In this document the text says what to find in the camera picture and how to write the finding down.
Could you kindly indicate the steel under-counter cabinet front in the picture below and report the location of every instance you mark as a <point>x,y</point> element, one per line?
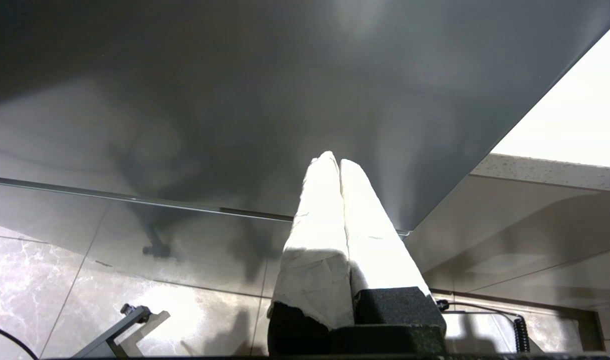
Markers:
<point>525,240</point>

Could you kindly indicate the steel appliance door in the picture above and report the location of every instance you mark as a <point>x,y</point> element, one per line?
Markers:
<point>210,100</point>

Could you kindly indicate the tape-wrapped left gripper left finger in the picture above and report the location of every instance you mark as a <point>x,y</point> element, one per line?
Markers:
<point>317,240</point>

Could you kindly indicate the grey metal base bracket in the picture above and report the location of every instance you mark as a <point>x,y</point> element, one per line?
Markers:
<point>120,332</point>

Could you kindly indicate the shiny metal robot base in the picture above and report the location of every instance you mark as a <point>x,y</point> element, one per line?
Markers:
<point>480,332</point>

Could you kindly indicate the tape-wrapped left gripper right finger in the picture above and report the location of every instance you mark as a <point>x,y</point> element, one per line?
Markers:
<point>375,240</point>

